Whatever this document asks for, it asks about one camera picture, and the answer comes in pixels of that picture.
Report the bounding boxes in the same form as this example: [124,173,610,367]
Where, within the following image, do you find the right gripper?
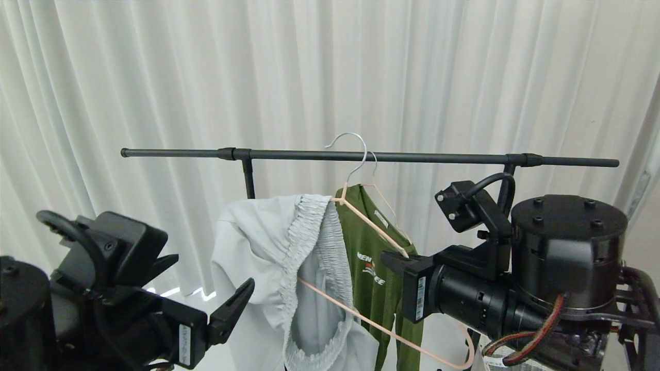
[401,254,517,336]

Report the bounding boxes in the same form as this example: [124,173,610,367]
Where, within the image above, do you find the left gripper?
[49,253,256,370]

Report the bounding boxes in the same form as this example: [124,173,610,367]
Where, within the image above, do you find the pale grey garment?
[210,193,381,371]

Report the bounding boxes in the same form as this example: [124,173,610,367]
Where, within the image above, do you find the green printed sleeveless shirt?
[335,184,425,371]

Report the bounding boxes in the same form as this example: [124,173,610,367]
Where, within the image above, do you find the pink clothes hanger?
[296,132,476,370]
[361,151,414,247]

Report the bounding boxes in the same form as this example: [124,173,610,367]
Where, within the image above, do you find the white laundry basket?
[481,349,548,371]

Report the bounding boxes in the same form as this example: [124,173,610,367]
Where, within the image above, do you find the black clothes rack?
[120,147,621,371]

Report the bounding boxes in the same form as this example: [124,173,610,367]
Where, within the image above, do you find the white curtain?
[0,0,660,302]

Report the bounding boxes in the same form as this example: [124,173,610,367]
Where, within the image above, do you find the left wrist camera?
[52,211,170,295]

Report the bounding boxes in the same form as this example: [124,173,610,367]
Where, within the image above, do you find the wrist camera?
[52,211,170,295]
[434,180,515,282]

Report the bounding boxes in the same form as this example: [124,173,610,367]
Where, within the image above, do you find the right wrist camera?
[434,180,515,282]

